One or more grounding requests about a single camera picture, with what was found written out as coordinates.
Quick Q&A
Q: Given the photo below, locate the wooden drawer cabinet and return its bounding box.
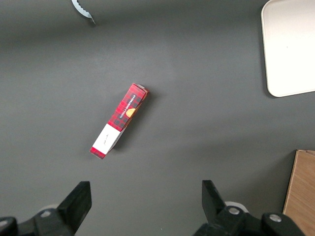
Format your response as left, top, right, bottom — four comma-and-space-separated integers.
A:
282, 149, 315, 236

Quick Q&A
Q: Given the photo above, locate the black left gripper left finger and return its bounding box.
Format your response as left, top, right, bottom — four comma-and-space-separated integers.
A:
0, 181, 93, 236

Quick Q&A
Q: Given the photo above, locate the cream plastic tray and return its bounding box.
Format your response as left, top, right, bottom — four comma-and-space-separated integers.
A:
260, 0, 315, 98

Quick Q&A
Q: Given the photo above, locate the red plaid shortbread box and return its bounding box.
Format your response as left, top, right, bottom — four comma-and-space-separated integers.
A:
89, 83, 150, 160

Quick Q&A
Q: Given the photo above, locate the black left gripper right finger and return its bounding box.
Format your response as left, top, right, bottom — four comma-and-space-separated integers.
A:
193, 180, 306, 236

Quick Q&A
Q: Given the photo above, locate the white serrated curved strip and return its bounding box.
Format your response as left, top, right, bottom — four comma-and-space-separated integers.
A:
71, 0, 96, 26

